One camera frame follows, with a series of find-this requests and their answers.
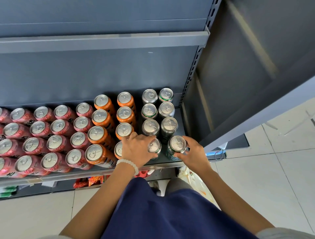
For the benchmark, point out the person's right hand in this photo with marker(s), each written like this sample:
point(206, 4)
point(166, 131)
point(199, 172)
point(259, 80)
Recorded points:
point(198, 157)

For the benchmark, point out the person's left hand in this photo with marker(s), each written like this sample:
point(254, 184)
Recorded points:
point(135, 150)

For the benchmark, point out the orange striped soda can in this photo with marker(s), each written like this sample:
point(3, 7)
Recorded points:
point(123, 129)
point(124, 97)
point(101, 100)
point(124, 112)
point(99, 115)
point(96, 133)

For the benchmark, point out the group of orange cans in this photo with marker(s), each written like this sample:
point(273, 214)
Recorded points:
point(93, 152)

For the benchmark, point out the pink printed soda can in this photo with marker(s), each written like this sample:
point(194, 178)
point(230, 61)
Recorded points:
point(37, 127)
point(78, 139)
point(60, 110)
point(5, 115)
point(11, 129)
point(49, 160)
point(73, 156)
point(1, 131)
point(9, 170)
point(81, 122)
point(5, 146)
point(30, 144)
point(54, 142)
point(40, 112)
point(83, 108)
point(17, 113)
point(23, 163)
point(57, 125)

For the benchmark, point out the grey metal shelf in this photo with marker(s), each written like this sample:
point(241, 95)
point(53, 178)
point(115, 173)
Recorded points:
point(98, 73)

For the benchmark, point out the person's left forearm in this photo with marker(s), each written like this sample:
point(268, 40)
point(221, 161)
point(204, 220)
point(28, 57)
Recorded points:
point(98, 209)

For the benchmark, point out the person's right forearm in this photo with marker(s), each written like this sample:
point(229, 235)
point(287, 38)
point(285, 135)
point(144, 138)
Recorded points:
point(233, 202)

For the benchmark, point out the dark grey shelf unit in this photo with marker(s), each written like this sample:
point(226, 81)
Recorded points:
point(246, 61)

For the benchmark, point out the clear plastic bag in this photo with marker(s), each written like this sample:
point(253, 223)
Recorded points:
point(197, 182)

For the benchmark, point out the grey shoe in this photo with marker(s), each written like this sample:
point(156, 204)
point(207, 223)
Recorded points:
point(156, 189)

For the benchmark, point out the row of red snack packets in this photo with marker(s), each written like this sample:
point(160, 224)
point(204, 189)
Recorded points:
point(96, 181)

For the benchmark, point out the navy blue shirt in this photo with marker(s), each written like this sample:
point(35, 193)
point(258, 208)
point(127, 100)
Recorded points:
point(172, 216)

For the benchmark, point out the light grey shirt sleeve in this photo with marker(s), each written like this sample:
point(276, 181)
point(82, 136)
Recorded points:
point(56, 237)
point(285, 234)

